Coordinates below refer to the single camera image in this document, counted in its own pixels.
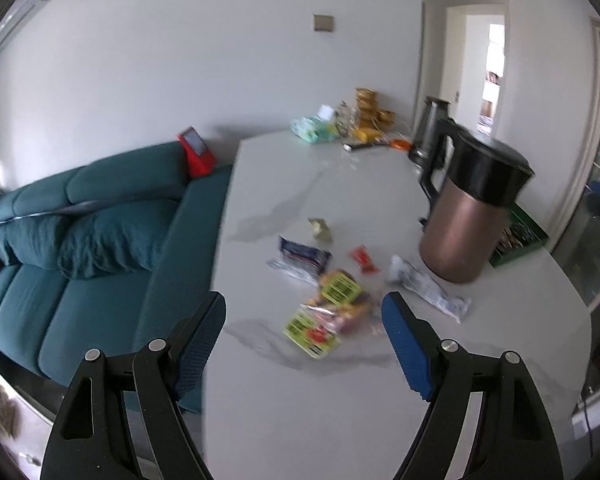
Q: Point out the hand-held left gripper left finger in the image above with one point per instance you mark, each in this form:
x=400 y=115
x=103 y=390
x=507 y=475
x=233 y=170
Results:
x=202 y=345

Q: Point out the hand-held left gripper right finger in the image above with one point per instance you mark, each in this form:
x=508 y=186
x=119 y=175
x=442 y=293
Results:
x=407 y=345

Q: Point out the clear silver packet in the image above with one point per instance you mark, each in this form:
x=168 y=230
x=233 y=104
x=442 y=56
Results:
x=425 y=285

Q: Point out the clear bag of colourful candy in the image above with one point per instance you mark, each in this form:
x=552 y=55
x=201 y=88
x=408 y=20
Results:
x=342 y=290

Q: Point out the yellow green snack packet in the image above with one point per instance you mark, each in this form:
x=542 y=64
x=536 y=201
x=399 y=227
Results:
x=307 y=335

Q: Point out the silver snack packet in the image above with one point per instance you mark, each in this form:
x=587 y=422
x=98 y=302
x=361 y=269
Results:
x=285 y=269

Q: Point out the dark blue snack packet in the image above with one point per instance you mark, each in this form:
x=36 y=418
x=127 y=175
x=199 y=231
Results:
x=305 y=253

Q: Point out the green tray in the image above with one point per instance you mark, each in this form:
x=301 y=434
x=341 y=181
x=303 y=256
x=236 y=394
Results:
x=522 y=247

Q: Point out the red snack packet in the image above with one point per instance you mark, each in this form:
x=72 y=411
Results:
x=364 y=260

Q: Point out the rose gold thermos jug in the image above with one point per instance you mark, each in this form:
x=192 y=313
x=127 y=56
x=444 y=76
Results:
x=462 y=230

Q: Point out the large teal cushion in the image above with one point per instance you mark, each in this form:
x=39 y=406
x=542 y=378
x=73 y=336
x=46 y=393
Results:
x=115 y=240

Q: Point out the small olive packet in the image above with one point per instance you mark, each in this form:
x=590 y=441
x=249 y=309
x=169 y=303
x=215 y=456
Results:
x=320 y=230

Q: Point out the brown patterned snack packet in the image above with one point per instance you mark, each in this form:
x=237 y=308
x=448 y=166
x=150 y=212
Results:
x=512 y=240

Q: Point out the teal sofa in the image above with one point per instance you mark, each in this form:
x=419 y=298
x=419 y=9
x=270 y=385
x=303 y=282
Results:
x=40 y=320

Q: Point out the red tablet stand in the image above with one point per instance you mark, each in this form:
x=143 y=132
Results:
x=200 y=160

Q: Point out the small teal cushion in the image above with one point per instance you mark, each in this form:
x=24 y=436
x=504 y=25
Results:
x=32 y=242

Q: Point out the orange object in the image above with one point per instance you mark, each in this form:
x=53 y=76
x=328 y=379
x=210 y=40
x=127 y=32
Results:
x=399 y=144

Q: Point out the black remote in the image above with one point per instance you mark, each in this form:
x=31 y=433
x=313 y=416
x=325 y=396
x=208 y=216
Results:
x=360 y=147

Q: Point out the yellow bag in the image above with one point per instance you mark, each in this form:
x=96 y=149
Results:
x=367 y=135

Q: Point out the dark electric kettle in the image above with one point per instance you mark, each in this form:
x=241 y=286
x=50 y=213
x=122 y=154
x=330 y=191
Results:
x=427 y=130

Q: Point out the glass jar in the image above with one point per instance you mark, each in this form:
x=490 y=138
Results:
x=346 y=120

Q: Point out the green wet wipes pack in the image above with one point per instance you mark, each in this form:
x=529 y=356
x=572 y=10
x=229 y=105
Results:
x=312 y=130

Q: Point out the stack of yellow containers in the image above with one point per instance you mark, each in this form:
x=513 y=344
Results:
x=370 y=107

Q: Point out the glass sliding door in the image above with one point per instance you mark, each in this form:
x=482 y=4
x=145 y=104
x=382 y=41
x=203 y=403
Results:
x=597 y=185

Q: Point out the white door frame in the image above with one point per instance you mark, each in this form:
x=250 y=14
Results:
x=451 y=60

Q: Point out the wall switch plate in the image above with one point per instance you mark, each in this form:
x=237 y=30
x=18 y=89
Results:
x=323 y=22

